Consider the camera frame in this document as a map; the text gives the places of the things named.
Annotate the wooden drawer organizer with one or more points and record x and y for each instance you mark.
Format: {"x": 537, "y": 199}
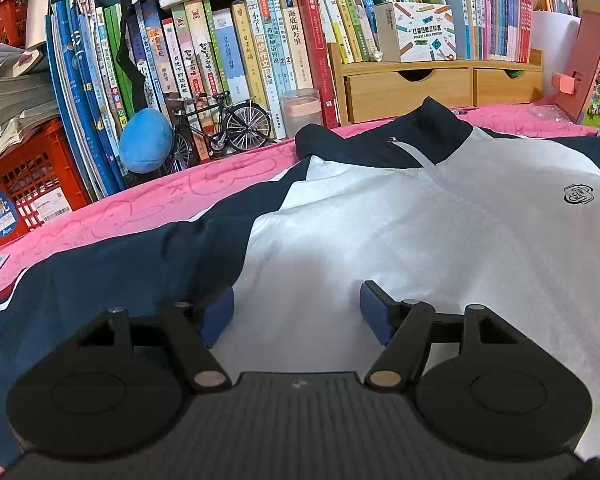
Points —
{"x": 369, "y": 91}

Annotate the white illustrated card box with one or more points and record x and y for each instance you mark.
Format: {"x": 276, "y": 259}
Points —
{"x": 415, "y": 32}

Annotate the pink-lidded clear jar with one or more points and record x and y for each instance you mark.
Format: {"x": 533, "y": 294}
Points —
{"x": 301, "y": 108}

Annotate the navy white zip jacket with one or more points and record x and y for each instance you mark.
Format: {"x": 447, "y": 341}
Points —
{"x": 427, "y": 206}

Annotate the red hardcover book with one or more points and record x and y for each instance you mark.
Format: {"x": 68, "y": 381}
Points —
{"x": 319, "y": 60}

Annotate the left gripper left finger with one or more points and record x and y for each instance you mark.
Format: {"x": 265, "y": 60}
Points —
{"x": 120, "y": 381}

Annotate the pink embroidered blanket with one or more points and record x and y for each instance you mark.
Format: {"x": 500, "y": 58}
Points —
{"x": 183, "y": 195}

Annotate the miniature black bicycle model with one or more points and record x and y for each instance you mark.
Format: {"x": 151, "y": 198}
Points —
{"x": 206, "y": 128}

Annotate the small blue plush ball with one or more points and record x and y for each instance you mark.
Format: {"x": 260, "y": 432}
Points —
{"x": 146, "y": 141}

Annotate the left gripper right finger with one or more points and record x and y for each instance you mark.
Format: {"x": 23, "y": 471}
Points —
{"x": 476, "y": 381}

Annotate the pink cardboard stand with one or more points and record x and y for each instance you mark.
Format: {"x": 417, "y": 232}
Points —
{"x": 575, "y": 85}

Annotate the red plastic crate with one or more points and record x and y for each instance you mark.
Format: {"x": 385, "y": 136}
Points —
{"x": 39, "y": 183}

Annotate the stack of paper booklets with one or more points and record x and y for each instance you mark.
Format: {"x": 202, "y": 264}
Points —
{"x": 27, "y": 96}

